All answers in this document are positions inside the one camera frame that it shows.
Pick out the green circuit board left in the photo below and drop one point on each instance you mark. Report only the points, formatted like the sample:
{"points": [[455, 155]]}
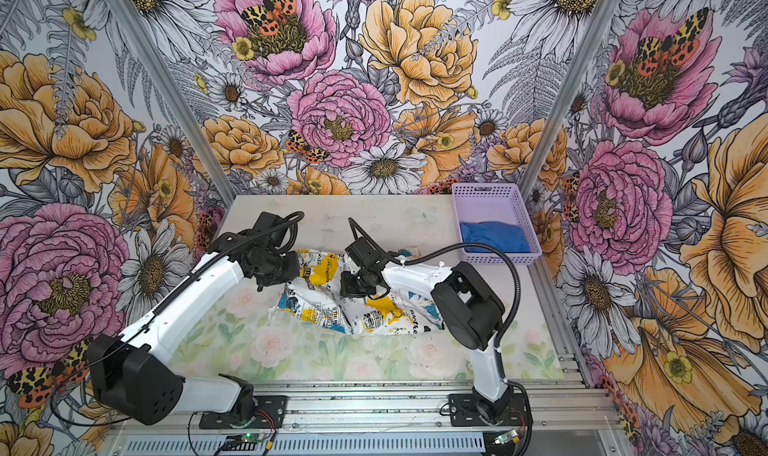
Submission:
{"points": [[250, 442]]}

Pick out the aluminium corner post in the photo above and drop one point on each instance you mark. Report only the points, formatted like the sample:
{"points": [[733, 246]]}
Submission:
{"points": [[582, 58], [135, 31]]}

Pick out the left aluminium corner post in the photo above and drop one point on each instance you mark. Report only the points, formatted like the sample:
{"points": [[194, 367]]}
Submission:
{"points": [[135, 31]]}

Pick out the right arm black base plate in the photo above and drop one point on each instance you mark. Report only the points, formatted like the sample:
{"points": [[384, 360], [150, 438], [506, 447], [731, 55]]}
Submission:
{"points": [[473, 410]]}

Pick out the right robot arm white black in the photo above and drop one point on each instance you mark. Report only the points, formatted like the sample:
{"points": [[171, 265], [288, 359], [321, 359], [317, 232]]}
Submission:
{"points": [[470, 309]]}

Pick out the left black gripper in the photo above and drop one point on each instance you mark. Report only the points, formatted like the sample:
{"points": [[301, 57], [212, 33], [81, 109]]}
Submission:
{"points": [[290, 271]]}

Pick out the lavender plastic laundry basket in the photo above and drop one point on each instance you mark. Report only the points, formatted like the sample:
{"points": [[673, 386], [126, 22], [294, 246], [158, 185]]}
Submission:
{"points": [[495, 214]]}

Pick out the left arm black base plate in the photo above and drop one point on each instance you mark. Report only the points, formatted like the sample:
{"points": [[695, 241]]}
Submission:
{"points": [[260, 412]]}

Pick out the right aluminium corner post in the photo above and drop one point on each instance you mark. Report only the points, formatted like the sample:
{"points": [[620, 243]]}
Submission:
{"points": [[582, 58]]}

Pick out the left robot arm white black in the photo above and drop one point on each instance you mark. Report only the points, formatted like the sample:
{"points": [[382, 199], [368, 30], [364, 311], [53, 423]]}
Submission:
{"points": [[130, 372]]}

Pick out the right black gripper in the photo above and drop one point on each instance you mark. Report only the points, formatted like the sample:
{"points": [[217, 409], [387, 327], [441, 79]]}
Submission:
{"points": [[346, 289]]}

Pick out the green circuit board right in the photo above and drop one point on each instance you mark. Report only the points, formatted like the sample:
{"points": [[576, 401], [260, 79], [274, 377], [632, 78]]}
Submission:
{"points": [[511, 436]]}

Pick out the blue cloth garment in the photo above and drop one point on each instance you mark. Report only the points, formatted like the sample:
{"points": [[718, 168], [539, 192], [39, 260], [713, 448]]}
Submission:
{"points": [[505, 237]]}

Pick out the green circuit board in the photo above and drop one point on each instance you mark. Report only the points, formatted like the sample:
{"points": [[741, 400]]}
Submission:
{"points": [[511, 436], [250, 442]]}

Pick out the white teal yellow printed garment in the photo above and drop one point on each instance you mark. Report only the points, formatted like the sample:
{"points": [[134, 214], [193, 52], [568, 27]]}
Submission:
{"points": [[315, 297]]}

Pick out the white slotted cable duct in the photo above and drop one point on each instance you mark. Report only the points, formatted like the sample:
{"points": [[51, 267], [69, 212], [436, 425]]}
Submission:
{"points": [[457, 443]]}

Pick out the aluminium mounting rail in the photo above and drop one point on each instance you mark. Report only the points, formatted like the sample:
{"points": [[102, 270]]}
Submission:
{"points": [[555, 405]]}

